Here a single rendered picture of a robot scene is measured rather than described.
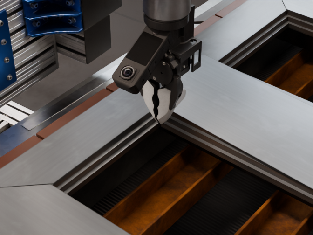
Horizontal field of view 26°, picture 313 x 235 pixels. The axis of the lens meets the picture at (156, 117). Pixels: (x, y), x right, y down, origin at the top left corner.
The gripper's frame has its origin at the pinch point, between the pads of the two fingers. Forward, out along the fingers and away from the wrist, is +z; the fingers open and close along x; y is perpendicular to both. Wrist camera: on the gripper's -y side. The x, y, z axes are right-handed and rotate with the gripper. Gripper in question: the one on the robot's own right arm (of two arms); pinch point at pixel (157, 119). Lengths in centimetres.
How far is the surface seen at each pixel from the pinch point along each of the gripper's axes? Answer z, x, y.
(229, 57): 1.9, 3.0, 26.4
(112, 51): 86, 113, 108
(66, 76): 86, 115, 82
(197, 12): 18, 35, 60
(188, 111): 0.7, -2.2, 5.9
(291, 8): 0.8, 2.6, 49.8
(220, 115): 0.8, -7.3, 8.5
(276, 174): 2.6, -22.0, 3.5
